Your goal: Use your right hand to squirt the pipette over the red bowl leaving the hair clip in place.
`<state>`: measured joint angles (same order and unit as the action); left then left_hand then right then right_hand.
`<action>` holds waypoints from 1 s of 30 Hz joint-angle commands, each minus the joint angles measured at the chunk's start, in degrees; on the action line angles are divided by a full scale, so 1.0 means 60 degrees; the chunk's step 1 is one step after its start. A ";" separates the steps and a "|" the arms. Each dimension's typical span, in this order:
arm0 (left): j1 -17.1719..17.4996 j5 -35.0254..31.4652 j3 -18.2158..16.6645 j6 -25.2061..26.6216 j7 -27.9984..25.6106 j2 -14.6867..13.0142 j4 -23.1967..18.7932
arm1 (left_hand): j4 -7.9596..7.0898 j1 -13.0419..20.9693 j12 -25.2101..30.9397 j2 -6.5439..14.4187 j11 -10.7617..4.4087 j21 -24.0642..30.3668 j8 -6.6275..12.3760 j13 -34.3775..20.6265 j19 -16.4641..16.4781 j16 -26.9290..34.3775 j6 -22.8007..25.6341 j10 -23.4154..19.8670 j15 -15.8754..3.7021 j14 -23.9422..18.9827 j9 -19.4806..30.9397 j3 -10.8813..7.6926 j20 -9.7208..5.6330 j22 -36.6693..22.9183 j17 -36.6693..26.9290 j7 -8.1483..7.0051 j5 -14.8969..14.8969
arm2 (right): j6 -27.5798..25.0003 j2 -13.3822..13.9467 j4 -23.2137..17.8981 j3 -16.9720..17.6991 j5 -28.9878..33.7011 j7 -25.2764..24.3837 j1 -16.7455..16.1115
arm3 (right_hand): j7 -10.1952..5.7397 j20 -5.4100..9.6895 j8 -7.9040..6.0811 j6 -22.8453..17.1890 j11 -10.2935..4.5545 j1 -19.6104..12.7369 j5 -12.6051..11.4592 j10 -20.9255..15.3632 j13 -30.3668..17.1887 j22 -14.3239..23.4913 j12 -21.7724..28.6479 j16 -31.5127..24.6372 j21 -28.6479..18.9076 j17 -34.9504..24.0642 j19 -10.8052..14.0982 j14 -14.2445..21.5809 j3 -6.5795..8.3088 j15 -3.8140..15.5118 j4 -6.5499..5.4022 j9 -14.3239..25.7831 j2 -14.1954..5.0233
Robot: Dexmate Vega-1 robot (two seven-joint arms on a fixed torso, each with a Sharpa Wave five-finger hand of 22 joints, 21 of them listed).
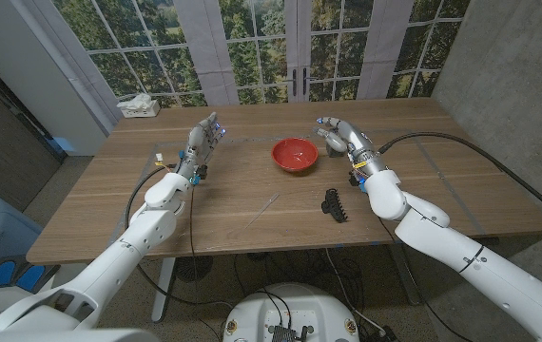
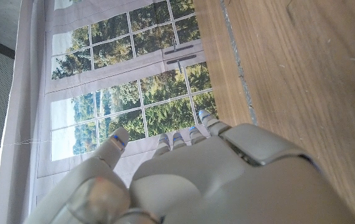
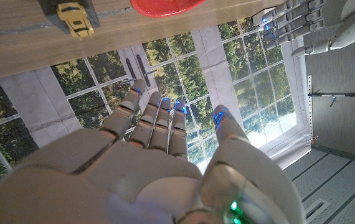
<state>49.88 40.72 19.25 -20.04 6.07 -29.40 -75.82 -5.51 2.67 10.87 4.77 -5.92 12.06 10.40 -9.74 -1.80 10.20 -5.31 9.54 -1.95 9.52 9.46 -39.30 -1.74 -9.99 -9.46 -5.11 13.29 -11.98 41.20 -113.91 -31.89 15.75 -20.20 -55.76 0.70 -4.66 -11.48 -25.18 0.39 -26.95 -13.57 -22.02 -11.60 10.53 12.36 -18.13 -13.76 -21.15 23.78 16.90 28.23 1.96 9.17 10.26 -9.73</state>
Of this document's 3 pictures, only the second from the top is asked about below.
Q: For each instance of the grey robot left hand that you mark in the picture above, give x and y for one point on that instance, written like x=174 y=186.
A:
x=227 y=180

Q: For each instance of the printed window backdrop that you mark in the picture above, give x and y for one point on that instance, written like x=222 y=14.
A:
x=118 y=93

